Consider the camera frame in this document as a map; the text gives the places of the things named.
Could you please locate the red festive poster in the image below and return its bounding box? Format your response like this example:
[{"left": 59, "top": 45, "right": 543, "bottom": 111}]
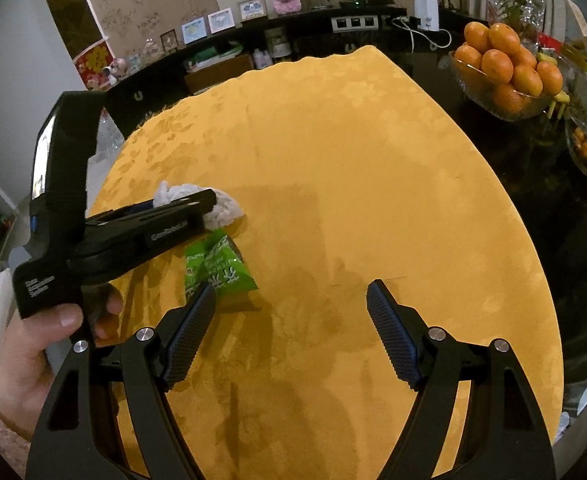
[{"left": 74, "top": 42, "right": 112, "bottom": 91}]

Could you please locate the white upright network box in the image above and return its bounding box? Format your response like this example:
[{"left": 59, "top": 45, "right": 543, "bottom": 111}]
[{"left": 413, "top": 0, "right": 440, "bottom": 33}]

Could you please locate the green snack wrapper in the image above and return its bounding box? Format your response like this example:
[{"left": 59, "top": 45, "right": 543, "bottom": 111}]
[{"left": 184, "top": 228, "right": 259, "bottom": 306}]

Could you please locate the white photo frame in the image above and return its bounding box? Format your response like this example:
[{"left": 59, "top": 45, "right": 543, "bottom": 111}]
[
  {"left": 181, "top": 16, "right": 208, "bottom": 45},
  {"left": 238, "top": 0, "right": 268, "bottom": 22},
  {"left": 208, "top": 7, "right": 235, "bottom": 35}
]

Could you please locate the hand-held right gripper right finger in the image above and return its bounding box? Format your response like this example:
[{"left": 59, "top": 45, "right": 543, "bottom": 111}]
[{"left": 366, "top": 278, "right": 557, "bottom": 480}]

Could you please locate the large glass fruit bowl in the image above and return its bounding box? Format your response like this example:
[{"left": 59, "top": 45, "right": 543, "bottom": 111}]
[{"left": 448, "top": 52, "right": 567, "bottom": 122}]

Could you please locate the white tissue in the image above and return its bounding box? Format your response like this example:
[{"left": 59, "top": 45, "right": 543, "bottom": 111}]
[{"left": 152, "top": 181, "right": 244, "bottom": 228}]

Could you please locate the large clear water bottle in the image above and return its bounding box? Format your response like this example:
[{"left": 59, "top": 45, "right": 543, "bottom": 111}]
[{"left": 92, "top": 110, "right": 125, "bottom": 161}]

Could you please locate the white jar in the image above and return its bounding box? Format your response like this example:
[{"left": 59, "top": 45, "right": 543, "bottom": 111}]
[{"left": 266, "top": 27, "right": 292, "bottom": 58}]

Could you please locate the person's left hand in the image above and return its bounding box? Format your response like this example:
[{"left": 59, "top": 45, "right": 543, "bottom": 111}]
[{"left": 0, "top": 283, "right": 125, "bottom": 442}]

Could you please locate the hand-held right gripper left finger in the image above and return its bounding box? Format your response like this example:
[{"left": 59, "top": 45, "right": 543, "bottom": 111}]
[{"left": 26, "top": 283, "right": 219, "bottom": 480}]

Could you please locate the yellow tablecloth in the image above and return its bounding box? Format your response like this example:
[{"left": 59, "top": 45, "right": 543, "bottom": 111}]
[{"left": 86, "top": 45, "right": 564, "bottom": 480}]

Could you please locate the cream paper box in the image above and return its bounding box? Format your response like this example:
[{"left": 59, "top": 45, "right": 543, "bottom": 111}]
[{"left": 564, "top": 0, "right": 587, "bottom": 68}]

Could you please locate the green box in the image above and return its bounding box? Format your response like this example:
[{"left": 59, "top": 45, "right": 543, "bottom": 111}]
[{"left": 186, "top": 45, "right": 244, "bottom": 68}]

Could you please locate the black television cabinet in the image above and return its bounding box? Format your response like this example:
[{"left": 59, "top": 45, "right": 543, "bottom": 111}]
[{"left": 86, "top": 5, "right": 467, "bottom": 111}]

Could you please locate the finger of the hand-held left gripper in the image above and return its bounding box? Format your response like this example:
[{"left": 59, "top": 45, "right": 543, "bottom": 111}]
[
  {"left": 86, "top": 198, "right": 156, "bottom": 232},
  {"left": 86, "top": 187, "right": 219, "bottom": 274}
]

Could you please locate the white cable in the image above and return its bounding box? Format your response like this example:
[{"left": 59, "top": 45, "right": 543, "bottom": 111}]
[{"left": 391, "top": 16, "right": 454, "bottom": 53}]

